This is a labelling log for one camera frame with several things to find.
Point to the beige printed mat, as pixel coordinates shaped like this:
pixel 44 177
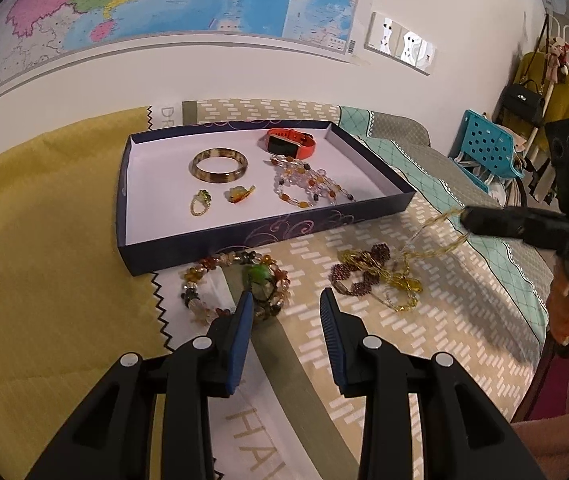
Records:
pixel 454 320

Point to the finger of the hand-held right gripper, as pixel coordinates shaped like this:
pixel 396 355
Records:
pixel 504 216
pixel 509 234

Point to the black handbag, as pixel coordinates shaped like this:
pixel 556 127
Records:
pixel 522 102

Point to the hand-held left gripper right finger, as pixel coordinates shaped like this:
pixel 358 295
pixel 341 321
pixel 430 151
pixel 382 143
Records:
pixel 334 345

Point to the orange leaf pendant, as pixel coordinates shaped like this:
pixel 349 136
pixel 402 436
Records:
pixel 237 194

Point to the orange smart band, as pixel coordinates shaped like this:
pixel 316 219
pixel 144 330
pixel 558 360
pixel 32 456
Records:
pixel 284 144

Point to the tortoiseshell bangle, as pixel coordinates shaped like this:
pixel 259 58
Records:
pixel 194 166

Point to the white wall socket panel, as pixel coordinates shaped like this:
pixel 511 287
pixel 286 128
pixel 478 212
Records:
pixel 399 42

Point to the dark blue shallow box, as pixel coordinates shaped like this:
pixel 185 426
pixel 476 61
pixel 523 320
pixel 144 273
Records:
pixel 164 220

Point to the yellow cloth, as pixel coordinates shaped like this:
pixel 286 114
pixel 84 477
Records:
pixel 49 240

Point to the white coat rack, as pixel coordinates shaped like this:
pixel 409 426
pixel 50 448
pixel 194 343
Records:
pixel 547 94

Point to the blue plastic chair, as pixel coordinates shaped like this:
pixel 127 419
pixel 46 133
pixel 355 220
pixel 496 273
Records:
pixel 487 147

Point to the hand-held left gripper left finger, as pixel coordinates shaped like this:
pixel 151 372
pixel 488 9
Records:
pixel 239 345

